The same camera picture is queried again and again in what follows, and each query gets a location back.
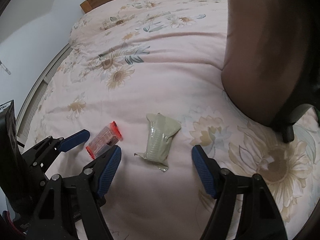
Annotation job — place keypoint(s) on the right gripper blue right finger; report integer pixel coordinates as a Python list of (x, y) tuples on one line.
[(259, 218)]

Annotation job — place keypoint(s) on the small orange-ended clear packet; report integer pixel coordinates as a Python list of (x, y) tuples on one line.
[(104, 140)]

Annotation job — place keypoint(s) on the white radiator cover panel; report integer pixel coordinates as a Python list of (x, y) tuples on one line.
[(37, 91)]

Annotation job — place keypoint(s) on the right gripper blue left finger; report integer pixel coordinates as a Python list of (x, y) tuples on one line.
[(68, 200)]

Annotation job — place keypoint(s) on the pale green pastry packet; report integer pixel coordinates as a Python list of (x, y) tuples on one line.
[(162, 129)]

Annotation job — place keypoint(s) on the brown black electric kettle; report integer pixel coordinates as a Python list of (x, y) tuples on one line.
[(271, 66)]

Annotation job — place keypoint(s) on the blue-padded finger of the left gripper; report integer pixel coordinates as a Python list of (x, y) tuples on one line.
[(46, 151)]

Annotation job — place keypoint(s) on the floral pink bed quilt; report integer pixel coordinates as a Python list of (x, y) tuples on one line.
[(134, 57)]

